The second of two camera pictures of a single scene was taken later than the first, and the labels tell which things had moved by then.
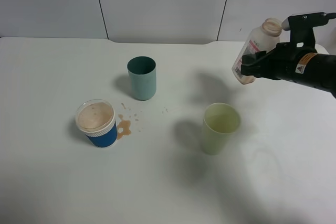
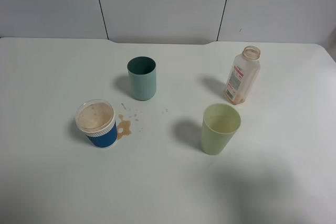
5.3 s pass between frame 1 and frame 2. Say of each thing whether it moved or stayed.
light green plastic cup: stayed
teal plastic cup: stayed
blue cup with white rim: stayed
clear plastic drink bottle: moved
